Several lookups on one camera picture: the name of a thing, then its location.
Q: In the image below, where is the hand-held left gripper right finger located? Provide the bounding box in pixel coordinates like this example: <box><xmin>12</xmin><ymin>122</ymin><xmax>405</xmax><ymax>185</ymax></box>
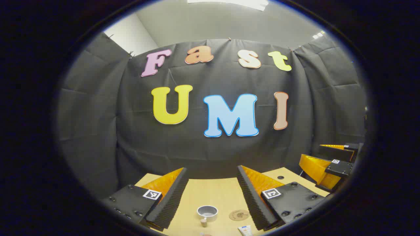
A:
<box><xmin>237</xmin><ymin>165</ymin><xmax>330</xmax><ymax>231</ymax></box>

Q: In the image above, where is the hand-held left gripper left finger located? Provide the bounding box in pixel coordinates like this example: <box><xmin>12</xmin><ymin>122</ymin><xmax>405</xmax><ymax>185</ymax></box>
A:
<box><xmin>100</xmin><ymin>167</ymin><xmax>189</xmax><ymax>230</ymax></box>

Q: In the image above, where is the round cork coaster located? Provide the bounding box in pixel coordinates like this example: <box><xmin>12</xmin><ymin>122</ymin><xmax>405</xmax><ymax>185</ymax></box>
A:
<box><xmin>229</xmin><ymin>209</ymin><xmax>250</xmax><ymax>221</ymax></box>

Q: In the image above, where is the white cup with wooden handle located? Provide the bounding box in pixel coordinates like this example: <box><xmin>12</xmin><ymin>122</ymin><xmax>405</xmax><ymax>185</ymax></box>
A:
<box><xmin>197</xmin><ymin>205</ymin><xmax>219</xmax><ymax>227</ymax></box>

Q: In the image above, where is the wooden desktop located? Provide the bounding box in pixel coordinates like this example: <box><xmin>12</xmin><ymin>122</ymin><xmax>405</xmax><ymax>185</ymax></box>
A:
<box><xmin>135</xmin><ymin>167</ymin><xmax>330</xmax><ymax>236</ymax></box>

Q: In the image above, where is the black backdrop cloth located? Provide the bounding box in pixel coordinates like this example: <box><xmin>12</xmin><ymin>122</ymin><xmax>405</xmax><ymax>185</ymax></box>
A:
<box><xmin>56</xmin><ymin>33</ymin><xmax>368</xmax><ymax>200</ymax></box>

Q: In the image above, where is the ceiling light panel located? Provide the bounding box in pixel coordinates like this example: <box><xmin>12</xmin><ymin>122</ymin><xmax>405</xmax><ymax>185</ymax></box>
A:
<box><xmin>187</xmin><ymin>0</ymin><xmax>269</xmax><ymax>11</ymax></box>

